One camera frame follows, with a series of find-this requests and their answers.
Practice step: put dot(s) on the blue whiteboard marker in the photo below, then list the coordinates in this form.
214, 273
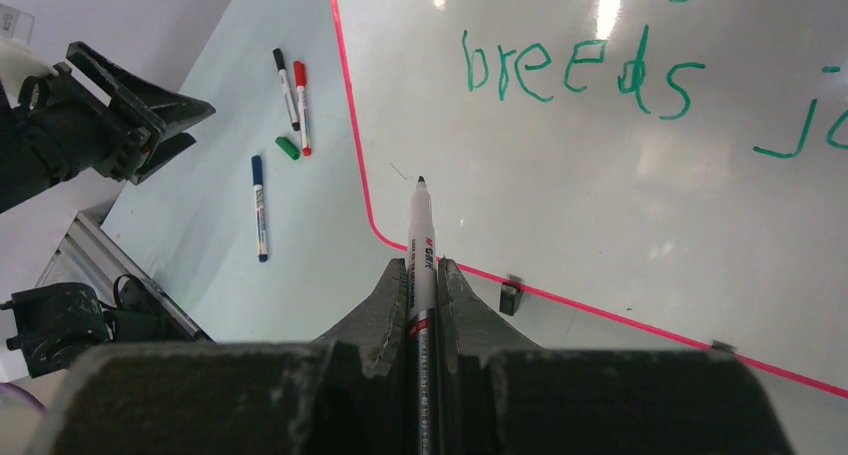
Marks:
258, 188

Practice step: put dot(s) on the green whiteboard marker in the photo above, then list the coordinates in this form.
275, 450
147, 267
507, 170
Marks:
421, 306

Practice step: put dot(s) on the aluminium frame front rail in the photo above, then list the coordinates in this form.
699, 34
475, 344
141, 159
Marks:
86, 254

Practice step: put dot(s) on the black whiteboard marker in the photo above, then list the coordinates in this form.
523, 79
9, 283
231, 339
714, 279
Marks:
289, 101

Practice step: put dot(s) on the pink framed whiteboard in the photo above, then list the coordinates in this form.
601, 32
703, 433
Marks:
677, 165

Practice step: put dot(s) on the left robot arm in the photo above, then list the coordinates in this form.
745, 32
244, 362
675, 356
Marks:
84, 113

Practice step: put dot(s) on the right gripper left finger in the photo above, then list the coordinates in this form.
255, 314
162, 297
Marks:
375, 327

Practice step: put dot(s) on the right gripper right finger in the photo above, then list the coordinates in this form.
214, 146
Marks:
469, 327

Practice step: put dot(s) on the green marker cap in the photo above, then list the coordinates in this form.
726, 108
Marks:
288, 147

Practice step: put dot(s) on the red whiteboard marker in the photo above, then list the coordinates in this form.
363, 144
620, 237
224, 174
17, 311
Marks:
301, 83

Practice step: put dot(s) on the right whiteboard stand foot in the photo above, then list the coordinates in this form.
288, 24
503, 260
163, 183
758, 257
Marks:
717, 345

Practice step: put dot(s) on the whiteboard stand foot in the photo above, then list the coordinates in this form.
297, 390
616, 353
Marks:
510, 295
717, 345

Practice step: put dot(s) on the left whiteboard stand foot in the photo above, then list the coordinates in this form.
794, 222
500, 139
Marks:
510, 295

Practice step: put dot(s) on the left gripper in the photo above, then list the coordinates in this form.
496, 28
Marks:
130, 114

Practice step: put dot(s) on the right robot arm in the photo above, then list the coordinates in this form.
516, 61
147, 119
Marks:
58, 323

